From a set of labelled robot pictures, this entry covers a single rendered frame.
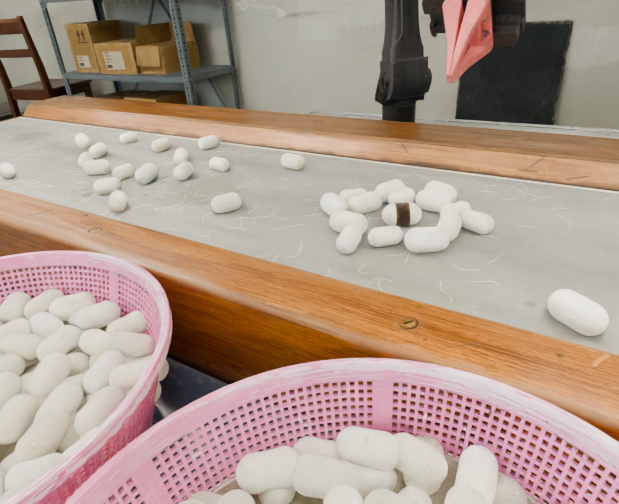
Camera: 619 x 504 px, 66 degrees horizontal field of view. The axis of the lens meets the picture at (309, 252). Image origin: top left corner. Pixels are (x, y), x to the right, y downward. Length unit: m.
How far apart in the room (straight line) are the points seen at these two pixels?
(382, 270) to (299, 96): 2.58
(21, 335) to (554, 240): 0.43
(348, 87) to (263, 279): 2.47
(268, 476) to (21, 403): 0.16
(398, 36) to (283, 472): 0.76
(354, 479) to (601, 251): 0.30
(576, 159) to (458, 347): 0.36
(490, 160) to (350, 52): 2.18
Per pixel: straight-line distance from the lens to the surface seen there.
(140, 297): 0.38
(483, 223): 0.45
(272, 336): 0.33
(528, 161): 0.60
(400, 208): 0.45
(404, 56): 0.89
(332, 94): 2.83
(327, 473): 0.25
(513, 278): 0.40
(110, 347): 0.36
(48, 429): 0.31
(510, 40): 0.60
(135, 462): 0.25
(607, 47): 2.47
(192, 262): 0.38
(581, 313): 0.34
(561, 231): 0.48
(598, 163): 0.60
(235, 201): 0.51
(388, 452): 0.26
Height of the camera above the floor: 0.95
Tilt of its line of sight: 29 degrees down
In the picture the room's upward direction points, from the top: 4 degrees counter-clockwise
